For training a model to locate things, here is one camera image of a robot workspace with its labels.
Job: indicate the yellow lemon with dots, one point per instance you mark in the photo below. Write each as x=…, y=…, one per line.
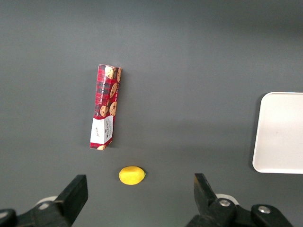
x=131, y=175

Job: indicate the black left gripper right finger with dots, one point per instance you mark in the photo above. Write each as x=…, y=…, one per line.
x=208, y=208

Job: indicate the white rectangular plastic tray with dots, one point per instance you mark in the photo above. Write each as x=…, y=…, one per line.
x=279, y=132

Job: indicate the red tartan cookie box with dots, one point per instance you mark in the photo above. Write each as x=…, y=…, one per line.
x=105, y=106

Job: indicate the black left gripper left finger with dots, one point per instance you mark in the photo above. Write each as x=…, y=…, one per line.
x=71, y=201

